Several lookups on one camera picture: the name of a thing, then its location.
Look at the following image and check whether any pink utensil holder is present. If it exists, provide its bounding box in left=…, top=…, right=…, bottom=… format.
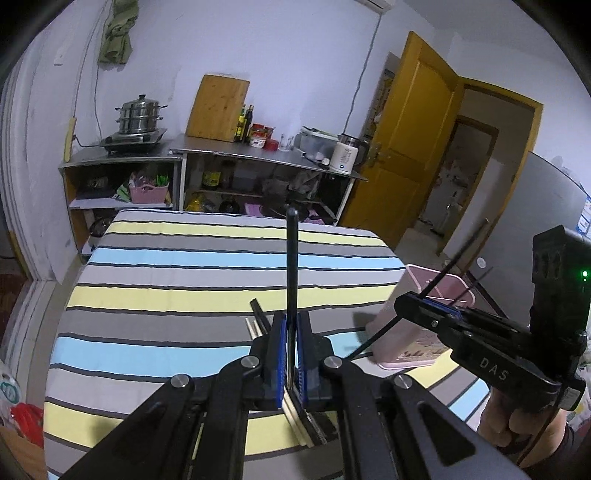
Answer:
left=366, top=264, right=476, bottom=371

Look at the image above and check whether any beige wooden chopstick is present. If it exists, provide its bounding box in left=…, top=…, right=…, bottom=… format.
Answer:
left=244, top=316, right=310, bottom=448
left=245, top=317, right=315, bottom=448

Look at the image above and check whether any person's right hand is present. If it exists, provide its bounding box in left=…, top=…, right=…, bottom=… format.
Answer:
left=477, top=389, right=567, bottom=467

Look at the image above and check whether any striped tablecloth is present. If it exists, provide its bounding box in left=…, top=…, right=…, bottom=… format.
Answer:
left=44, top=209, right=489, bottom=479

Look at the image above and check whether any grey refrigerator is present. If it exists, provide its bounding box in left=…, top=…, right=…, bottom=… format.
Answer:
left=443, top=152, right=587, bottom=324

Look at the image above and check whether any white electric kettle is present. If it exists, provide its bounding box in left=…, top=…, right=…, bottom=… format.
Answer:
left=329, top=133, right=369, bottom=174

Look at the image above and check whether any metal shelf table right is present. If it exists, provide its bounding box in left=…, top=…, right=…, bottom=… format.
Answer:
left=169, top=135, right=367, bottom=224

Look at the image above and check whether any metal shelf table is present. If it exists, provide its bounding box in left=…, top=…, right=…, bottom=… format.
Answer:
left=59, top=144, right=186, bottom=260
left=169, top=135, right=367, bottom=224

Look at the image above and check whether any grey plastic container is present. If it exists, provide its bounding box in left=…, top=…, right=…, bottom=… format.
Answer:
left=294, top=126, right=339, bottom=161

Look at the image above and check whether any yellow wooden door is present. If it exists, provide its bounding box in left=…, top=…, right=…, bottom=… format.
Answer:
left=341, top=32, right=464, bottom=248

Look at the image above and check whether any pink storage basket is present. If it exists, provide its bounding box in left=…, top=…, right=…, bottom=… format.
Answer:
left=129, top=184, right=168, bottom=204

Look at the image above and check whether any wooden cutting board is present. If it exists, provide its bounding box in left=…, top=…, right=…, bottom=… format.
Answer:
left=185, top=74, right=250, bottom=142

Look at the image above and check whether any metal shelf table left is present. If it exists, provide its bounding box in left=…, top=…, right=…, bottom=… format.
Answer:
left=59, top=144, right=186, bottom=260

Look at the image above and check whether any black induction cooker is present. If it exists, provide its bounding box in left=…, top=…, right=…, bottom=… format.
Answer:
left=99, top=128, right=166, bottom=154

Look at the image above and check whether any stainless steel steamer pot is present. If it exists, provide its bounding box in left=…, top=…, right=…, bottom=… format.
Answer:
left=116, top=94, right=167, bottom=135

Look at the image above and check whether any green hanging cloth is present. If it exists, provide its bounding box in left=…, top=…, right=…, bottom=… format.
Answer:
left=98, top=0, right=139, bottom=65

